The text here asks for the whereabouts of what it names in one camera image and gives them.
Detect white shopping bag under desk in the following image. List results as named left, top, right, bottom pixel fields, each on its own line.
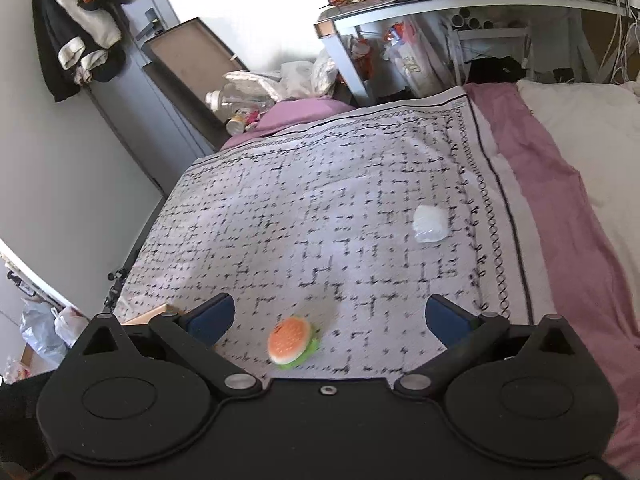
left=385, top=16, right=454, bottom=98

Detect clear plastic bottle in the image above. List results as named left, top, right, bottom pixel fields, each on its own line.
left=205, top=84, right=276, bottom=122

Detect hanging black white clothes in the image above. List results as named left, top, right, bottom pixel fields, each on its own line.
left=32, top=0, right=126, bottom=103

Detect brown framed board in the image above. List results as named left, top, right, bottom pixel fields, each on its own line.
left=142, top=18, right=246, bottom=151

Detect grey door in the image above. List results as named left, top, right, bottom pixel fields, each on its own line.
left=90, top=0, right=213, bottom=195

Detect pink bed sheet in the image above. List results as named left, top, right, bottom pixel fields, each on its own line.
left=224, top=84, right=639, bottom=476

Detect plush hamburger toy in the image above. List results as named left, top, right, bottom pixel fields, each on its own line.
left=267, top=316, right=320, bottom=368

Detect white red plastic bag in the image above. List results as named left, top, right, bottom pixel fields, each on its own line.
left=51, top=307, right=89, bottom=347

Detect white shelf rack under desk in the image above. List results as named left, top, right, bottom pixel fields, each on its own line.
left=446, top=8, right=534, bottom=84

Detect patterned white black bedspread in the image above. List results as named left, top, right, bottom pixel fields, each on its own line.
left=115, top=88, right=554, bottom=380

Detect brown cardboard box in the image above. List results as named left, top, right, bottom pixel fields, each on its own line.
left=124, top=304, right=182, bottom=326

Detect white plastic bags pile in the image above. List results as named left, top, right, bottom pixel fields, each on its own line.
left=224, top=50, right=338, bottom=102

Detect grey plastic bag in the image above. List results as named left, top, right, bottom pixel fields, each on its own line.
left=20, top=298, right=67, bottom=366

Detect cream blanket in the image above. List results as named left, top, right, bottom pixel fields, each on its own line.
left=518, top=80, right=639, bottom=286

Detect white tissue pack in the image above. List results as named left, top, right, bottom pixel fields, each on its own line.
left=412, top=205, right=449, bottom=243

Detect white black desk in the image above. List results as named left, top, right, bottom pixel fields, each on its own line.
left=314, top=0, right=640, bottom=108

